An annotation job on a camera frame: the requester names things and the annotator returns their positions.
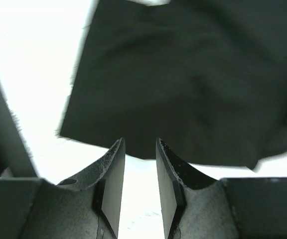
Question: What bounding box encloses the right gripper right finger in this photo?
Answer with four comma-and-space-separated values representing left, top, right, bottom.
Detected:
156, 139, 287, 239

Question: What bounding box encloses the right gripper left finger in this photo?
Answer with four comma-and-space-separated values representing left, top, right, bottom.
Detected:
0, 139, 126, 239

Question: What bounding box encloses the black t shirt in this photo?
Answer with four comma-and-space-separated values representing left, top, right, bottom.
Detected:
60, 0, 287, 169

